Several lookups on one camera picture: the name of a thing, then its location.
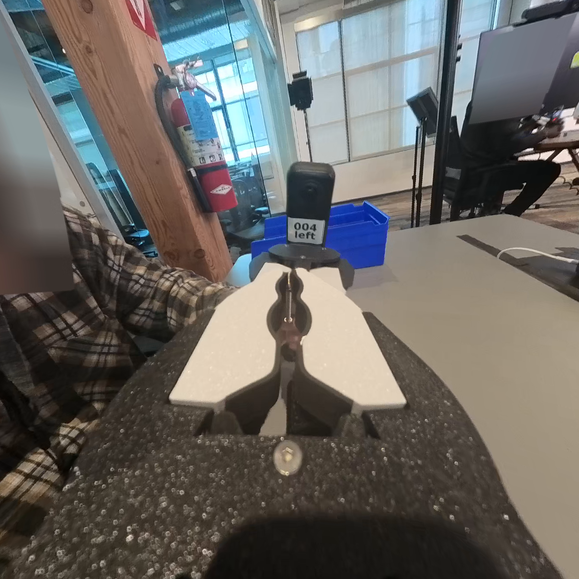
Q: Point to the red fire extinguisher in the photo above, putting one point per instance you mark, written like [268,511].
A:
[217,181]

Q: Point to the blue paper tag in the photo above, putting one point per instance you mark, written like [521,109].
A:
[199,115]

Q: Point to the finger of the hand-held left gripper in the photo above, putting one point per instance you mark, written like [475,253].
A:
[264,272]
[332,279]

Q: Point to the person's left hand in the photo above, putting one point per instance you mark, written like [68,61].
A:
[291,339]

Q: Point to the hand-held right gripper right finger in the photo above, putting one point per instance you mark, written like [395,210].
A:
[348,353]

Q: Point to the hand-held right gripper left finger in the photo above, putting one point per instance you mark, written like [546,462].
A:
[230,348]

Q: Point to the black office chair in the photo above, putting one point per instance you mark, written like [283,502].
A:
[253,233]
[452,181]

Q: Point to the long silver bolt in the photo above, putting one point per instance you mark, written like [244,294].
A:
[286,320]

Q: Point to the person's plaid shirt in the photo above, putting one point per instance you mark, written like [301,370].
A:
[36,407]

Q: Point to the red white sign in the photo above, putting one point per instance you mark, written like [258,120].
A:
[140,18]

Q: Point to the black webcam bar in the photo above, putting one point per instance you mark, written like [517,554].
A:
[552,11]

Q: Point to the dark computer monitor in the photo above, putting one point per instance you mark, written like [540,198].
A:
[573,86]

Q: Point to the wooden pillar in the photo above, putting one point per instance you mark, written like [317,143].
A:
[113,113]

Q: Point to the wooden desk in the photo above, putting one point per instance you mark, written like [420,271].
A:
[561,145]

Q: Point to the black panel on tripod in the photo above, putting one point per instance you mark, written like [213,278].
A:
[423,106]

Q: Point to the black light panel on stand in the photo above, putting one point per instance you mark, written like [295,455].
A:
[300,90]

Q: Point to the black metal post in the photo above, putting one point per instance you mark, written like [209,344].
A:
[445,113]

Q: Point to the dark flat device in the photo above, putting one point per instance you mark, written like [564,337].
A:
[569,267]

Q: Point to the blue plastic bin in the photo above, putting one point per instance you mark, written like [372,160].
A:
[362,244]

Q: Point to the person's left forearm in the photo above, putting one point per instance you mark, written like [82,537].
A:
[149,289]

